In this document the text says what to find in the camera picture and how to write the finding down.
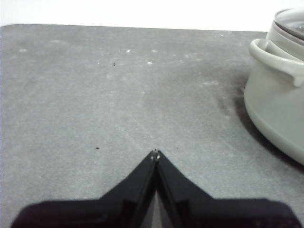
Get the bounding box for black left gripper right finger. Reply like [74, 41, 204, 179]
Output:
[156, 150, 303, 228]

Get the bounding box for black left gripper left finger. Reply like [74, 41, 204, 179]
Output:
[10, 150, 158, 228]

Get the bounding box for glass lid with green knob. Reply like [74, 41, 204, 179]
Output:
[274, 8, 304, 46]

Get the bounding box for pale green electric cooking pot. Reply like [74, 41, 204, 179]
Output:
[244, 22, 304, 166]

